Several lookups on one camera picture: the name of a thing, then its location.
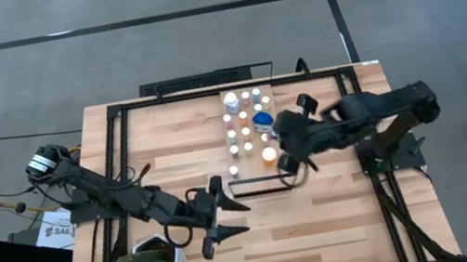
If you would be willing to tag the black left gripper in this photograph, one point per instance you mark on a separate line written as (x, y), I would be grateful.
(203, 208)

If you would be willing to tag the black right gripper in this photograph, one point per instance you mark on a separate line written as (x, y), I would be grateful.
(302, 136)

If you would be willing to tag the small white-capped pill bottle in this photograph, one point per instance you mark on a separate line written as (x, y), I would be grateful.
(258, 108)
(264, 137)

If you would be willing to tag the clear jar blue lid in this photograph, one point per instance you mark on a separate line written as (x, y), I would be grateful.
(263, 120)

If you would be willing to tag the yellow bottle with white pills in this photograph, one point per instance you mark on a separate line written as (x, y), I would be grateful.
(265, 101)

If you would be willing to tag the yellow bottle with tan pills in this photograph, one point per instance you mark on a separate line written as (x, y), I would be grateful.
(248, 147)

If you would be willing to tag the pale yellow pill bottle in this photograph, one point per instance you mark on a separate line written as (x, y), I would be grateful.
(246, 133)

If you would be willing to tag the small orange pill bottle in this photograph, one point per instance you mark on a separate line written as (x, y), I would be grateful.
(243, 117)

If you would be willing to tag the teal pill bottle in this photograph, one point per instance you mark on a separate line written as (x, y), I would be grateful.
(232, 135)
(256, 93)

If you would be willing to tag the purple pill bottle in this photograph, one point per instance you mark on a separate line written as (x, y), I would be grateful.
(245, 96)

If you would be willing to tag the pink pill bottle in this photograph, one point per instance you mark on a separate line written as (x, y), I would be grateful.
(227, 119)

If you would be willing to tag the white bottle blue label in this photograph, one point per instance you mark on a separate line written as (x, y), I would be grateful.
(231, 102)

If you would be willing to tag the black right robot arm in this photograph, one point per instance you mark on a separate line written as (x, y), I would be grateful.
(389, 106)

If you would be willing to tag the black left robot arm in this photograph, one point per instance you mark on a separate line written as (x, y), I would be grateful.
(126, 197)

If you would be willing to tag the white hexagonal planter pot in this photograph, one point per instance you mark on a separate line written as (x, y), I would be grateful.
(182, 257)

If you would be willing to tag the black perforated bar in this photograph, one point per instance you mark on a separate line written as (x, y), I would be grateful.
(193, 82)

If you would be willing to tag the white printed paper sheet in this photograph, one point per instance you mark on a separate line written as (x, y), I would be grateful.
(54, 232)

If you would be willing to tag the wooden shelf black metal frame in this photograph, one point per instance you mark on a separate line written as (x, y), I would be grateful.
(259, 171)

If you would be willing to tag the black metal rig frame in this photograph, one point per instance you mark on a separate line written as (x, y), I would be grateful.
(163, 100)

